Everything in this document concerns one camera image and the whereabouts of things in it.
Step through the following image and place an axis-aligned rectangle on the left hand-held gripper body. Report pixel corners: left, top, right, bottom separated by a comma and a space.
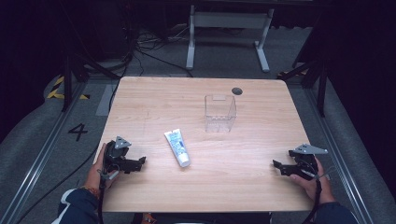
103, 135, 140, 175

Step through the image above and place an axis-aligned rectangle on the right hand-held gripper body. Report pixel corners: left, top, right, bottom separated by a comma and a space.
281, 143, 329, 181

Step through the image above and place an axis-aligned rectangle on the white toothpaste tube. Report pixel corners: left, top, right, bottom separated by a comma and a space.
163, 128, 191, 168

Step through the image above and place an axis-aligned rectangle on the clear plastic box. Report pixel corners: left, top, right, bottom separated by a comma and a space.
204, 94, 237, 133

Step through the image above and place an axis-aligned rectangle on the person's right hand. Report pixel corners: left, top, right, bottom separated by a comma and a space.
289, 157, 336, 205

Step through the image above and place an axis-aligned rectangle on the person's left hand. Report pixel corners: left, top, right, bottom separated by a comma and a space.
84, 143, 120, 191

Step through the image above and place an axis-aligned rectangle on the yellow black hazard tape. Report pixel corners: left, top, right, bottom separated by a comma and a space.
46, 76, 92, 101

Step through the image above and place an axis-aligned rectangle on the black metal stand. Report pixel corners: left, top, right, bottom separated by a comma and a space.
278, 12, 331, 119
61, 0, 121, 113

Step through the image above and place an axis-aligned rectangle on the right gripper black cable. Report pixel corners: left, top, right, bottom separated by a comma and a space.
300, 166, 340, 224

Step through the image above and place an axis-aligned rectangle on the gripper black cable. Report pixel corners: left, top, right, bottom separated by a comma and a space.
300, 166, 340, 224
15, 141, 120, 224

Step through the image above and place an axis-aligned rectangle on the aluminium floor rail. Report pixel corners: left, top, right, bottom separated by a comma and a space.
303, 87, 377, 224
0, 81, 90, 224

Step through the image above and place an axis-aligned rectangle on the colourful woven bracelet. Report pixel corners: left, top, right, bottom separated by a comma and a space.
79, 185, 101, 199

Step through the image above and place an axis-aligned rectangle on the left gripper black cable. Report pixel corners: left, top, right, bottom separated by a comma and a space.
15, 141, 120, 224

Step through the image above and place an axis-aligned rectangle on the bundle of black floor cables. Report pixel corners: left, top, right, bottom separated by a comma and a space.
106, 18, 194, 111

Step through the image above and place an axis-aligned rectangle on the grey metal desk frame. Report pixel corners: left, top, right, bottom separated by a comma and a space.
185, 5, 276, 74

